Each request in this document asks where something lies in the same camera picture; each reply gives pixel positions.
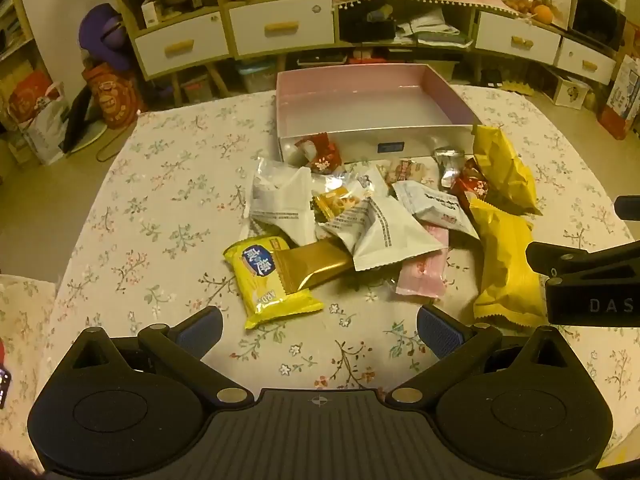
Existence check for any black panel round base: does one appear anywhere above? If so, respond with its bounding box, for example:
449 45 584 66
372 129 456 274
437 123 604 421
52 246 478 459
57 80 108 156

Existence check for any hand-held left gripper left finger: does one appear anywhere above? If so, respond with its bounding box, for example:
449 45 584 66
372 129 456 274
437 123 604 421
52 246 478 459
69 305 257 407

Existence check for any small white drawer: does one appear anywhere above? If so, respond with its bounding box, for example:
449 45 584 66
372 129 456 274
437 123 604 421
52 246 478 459
555 37 618 86

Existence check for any white packet grey print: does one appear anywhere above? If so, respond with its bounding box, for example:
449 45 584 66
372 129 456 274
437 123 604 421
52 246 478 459
350 195 448 272
248 157 321 248

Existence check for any clear bin blue lid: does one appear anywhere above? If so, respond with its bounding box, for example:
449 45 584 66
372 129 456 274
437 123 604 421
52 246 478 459
235 60 278 93

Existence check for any white printed bag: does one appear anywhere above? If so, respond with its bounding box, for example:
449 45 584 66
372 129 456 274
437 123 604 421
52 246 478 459
607 55 640 121

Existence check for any white drawer wooden handle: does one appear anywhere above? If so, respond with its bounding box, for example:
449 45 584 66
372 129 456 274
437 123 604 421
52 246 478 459
227 0 336 57
472 12 563 66
132 12 231 80

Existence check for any yellow packet blue label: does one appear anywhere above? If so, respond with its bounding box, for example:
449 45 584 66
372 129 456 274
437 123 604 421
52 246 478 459
222 235 326 331

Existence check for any pink gift box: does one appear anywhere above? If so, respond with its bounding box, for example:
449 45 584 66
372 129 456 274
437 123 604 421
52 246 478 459
275 64 483 163

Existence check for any white paper bag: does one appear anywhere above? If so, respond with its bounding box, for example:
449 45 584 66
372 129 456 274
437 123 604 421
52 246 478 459
20 82 71 166

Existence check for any white cartoon carton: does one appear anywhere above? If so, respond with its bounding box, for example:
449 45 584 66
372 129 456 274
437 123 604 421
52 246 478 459
547 72 591 108

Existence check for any purple plush toy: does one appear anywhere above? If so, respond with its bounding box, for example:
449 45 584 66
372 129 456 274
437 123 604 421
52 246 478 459
77 2 132 73

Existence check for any yellow toy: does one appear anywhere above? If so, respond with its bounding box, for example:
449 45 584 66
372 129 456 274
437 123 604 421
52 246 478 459
500 79 538 96

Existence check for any red gift bag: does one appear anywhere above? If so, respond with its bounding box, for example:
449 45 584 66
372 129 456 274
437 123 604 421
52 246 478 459
7 71 56 123

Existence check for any plain yellow snack bag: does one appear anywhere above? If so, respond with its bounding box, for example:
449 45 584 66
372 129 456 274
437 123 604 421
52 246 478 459
467 197 548 330
472 125 543 217

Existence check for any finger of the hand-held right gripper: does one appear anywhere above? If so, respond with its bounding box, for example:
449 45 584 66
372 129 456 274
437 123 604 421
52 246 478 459
614 195 640 222
526 241 640 279

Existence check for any red cardboard box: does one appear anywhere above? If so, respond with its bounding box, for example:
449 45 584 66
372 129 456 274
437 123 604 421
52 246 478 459
350 47 396 63

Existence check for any gold snack packet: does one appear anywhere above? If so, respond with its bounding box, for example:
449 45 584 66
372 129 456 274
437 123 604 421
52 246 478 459
272 240 353 295

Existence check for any silver wrapped candy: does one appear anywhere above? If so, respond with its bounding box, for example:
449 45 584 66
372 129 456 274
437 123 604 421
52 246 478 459
434 146 468 191

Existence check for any clear packet orange cookie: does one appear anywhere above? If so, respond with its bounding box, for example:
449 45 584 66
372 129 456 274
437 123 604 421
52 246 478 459
312 187 363 223

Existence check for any white packet bold black print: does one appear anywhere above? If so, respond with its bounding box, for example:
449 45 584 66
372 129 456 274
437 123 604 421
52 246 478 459
391 180 481 241

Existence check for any dark red candy packet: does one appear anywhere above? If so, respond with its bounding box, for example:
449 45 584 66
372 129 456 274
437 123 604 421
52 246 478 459
450 157 493 216

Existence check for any clear packet pink snack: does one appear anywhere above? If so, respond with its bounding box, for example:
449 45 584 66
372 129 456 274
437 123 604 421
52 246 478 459
382 156 441 187

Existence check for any floral tablecloth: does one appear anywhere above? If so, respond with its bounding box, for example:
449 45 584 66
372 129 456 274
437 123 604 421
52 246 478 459
0 85 640 480

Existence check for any clear bin black lid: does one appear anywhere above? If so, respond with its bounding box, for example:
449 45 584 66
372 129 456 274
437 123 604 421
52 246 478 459
295 52 346 68

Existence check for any black storage box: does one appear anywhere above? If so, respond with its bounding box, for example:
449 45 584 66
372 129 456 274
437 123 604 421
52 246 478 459
340 17 398 43

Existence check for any clear storage bin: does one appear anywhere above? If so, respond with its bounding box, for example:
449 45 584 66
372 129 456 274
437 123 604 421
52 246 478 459
180 72 216 103

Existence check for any orange red printed bag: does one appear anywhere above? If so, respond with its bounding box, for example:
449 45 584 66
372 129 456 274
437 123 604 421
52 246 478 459
82 62 143 133

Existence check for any red white small packet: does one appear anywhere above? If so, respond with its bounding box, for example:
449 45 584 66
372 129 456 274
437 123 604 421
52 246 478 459
295 131 345 175

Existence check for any black microwave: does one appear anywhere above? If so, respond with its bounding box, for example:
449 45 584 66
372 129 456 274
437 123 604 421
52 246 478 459
570 0 626 51

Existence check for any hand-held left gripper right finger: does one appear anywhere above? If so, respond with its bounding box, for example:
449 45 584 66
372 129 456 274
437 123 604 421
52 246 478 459
384 304 573 407

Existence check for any black floor cable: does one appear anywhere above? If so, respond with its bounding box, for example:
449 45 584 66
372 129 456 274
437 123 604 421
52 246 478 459
95 127 136 162

